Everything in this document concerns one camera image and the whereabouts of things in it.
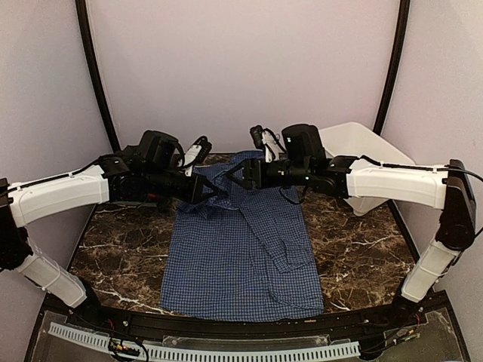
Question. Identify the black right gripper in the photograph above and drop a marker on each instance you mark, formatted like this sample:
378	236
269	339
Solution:
250	165

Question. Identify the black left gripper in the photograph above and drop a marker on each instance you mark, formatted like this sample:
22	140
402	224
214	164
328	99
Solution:
193	194

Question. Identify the blue checked long sleeve shirt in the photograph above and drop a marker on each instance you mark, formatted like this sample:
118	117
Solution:
244	255

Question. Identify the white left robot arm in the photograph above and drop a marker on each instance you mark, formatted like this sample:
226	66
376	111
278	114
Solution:
100	182

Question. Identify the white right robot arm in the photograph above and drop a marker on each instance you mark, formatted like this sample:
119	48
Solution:
350	161

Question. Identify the white plastic basket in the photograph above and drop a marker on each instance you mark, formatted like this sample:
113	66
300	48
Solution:
368	186

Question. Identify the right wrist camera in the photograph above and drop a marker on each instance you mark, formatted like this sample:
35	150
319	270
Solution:
266	140

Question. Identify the black front table rail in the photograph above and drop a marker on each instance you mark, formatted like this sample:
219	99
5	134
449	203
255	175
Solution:
360	324

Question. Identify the black left frame post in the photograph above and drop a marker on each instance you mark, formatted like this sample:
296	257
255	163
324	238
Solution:
94	73

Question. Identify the black frame post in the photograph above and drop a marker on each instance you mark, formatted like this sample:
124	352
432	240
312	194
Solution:
94	73
393	67

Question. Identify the white slotted cable duct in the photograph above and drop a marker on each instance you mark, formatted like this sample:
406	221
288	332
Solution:
179	349

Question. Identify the black right frame post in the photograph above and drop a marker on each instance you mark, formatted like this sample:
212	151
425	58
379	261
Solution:
393	67

